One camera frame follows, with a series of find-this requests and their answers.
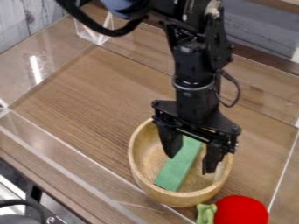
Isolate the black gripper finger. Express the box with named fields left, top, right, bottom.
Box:
left=202, top=140, right=224, bottom=175
left=158, top=122, right=184, bottom=158

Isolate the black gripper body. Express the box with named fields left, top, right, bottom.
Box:
left=151, top=78, right=244, bottom=154

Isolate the green rectangular block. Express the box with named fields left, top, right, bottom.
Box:
left=154, top=136, right=204, bottom=192

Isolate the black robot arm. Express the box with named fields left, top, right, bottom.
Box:
left=102, top=0, right=241, bottom=173

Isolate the brown wooden bowl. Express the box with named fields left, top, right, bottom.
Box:
left=127, top=118, right=234, bottom=207

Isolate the red plush ball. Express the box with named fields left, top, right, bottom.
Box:
left=214, top=195, right=270, bottom=224

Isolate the small green toy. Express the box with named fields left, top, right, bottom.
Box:
left=197, top=204, right=218, bottom=224

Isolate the clear acrylic tray wall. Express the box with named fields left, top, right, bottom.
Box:
left=0, top=103, right=196, bottom=224

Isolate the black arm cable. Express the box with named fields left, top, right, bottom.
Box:
left=54, top=0, right=151, bottom=38

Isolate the clear acrylic corner bracket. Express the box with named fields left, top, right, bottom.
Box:
left=74, top=12, right=114, bottom=46

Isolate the black table frame bracket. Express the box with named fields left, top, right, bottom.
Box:
left=0, top=174, right=69, bottom=224

